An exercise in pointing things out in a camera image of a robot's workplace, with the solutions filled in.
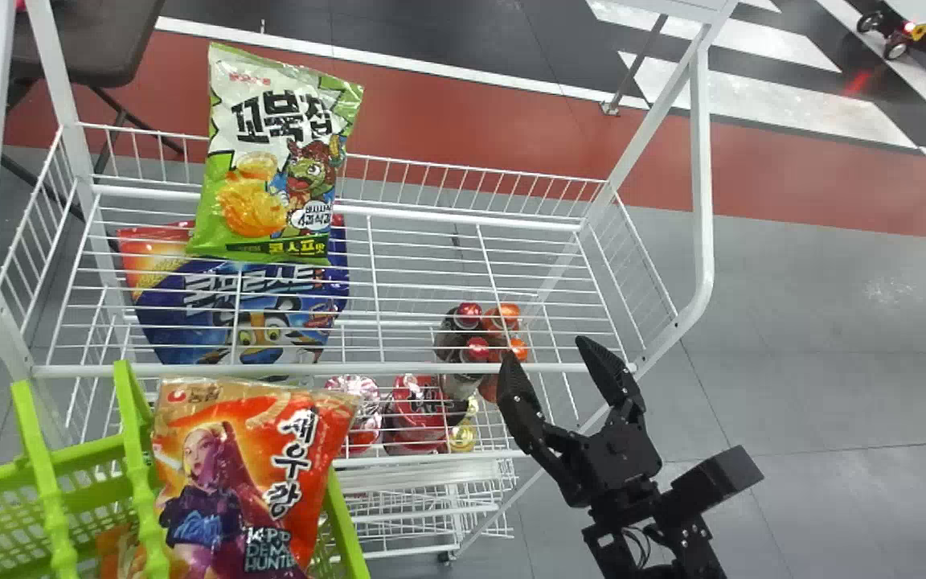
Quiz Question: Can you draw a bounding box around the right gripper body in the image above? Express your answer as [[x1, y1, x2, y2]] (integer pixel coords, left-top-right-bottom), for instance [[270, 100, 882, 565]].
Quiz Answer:
[[559, 409, 664, 508]]

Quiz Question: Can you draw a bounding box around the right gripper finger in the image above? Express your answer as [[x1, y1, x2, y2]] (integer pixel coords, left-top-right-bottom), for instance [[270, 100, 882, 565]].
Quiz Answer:
[[575, 335, 647, 416], [496, 351, 585, 476]]

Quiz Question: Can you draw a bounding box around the orange bottle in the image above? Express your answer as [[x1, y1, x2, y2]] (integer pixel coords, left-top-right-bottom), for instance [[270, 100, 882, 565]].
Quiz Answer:
[[482, 302, 522, 337], [479, 335, 531, 404]]

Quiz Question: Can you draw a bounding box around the brown bottle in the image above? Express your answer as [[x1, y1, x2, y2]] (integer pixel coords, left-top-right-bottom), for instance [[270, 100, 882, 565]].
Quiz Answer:
[[444, 302, 486, 340], [434, 335, 493, 401]]

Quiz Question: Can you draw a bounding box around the red snack packet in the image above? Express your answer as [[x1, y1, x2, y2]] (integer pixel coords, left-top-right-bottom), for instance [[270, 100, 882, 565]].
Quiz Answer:
[[150, 377, 360, 579]]

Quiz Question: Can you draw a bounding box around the blue cereal bag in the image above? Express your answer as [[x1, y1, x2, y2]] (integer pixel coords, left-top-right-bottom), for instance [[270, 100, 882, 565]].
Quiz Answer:
[[116, 221, 350, 368]]

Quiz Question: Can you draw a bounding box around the green snack packet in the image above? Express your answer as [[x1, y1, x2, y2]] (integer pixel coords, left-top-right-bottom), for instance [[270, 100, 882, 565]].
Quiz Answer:
[[187, 42, 365, 266]]

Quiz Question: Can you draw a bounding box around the orange snack packet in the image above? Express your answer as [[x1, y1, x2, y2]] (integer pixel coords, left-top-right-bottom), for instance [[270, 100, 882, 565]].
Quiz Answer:
[[96, 523, 150, 579]]

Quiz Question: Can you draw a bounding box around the green basket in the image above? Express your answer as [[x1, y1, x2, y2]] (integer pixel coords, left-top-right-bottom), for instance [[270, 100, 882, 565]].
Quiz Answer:
[[0, 360, 372, 579]]

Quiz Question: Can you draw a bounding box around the dark side table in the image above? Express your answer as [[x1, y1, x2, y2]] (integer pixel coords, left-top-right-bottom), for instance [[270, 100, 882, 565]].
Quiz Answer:
[[0, 0, 186, 206]]

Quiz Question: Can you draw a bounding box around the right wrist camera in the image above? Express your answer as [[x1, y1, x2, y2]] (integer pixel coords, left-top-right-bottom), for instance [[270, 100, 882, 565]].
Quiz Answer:
[[669, 446, 766, 516]]

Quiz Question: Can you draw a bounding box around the white wire rack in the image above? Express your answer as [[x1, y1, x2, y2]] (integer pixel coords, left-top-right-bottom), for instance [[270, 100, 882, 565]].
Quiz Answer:
[[0, 0, 741, 564]]

